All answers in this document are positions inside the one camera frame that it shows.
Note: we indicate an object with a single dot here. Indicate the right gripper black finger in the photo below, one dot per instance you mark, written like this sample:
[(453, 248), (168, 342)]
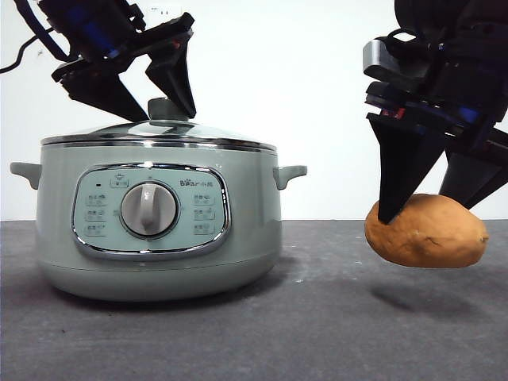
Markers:
[(468, 178), (401, 166)]

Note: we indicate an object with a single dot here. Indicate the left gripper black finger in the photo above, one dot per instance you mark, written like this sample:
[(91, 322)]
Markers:
[(176, 79), (107, 95)]

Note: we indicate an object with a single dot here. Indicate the glass lid with green knob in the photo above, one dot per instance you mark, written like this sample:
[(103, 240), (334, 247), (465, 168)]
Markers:
[(119, 133)]

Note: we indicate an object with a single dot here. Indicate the brown potato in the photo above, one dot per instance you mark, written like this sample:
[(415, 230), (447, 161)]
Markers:
[(428, 238)]

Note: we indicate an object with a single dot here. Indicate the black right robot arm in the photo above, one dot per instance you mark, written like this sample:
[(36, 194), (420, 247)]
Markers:
[(428, 14)]

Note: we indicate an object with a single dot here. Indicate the sage green electric cooking pot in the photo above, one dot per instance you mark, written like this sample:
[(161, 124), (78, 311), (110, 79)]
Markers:
[(254, 206)]

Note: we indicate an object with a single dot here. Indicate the white wall socket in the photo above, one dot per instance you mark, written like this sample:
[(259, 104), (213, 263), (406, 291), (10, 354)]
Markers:
[(158, 12)]

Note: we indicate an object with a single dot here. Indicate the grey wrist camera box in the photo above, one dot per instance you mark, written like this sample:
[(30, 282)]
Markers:
[(375, 55)]

